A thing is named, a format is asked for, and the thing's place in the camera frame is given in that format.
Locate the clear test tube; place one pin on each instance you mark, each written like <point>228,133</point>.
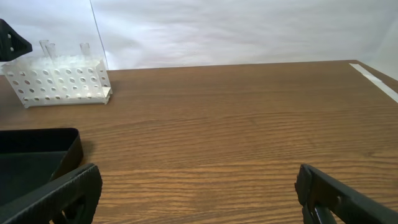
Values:
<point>43,46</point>
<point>85,49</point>
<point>51,51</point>

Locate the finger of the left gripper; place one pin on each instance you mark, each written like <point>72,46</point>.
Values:
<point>12,43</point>

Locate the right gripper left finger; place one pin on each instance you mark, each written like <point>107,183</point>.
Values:
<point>46,202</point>

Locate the white test tube rack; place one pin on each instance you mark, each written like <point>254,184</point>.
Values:
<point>62,87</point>

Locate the black tray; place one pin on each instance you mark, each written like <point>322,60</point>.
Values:
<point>31,161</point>

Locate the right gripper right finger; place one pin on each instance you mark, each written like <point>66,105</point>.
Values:
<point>342,205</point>

